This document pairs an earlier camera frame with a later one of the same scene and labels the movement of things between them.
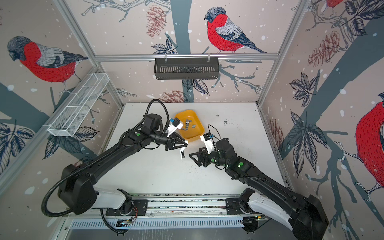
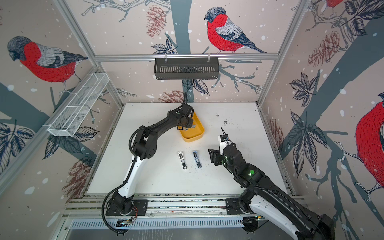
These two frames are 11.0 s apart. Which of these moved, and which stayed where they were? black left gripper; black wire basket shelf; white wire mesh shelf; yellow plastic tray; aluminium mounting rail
Moved: black left gripper
Stayed: white wire mesh shelf; yellow plastic tray; black wire basket shelf; aluminium mounting rail
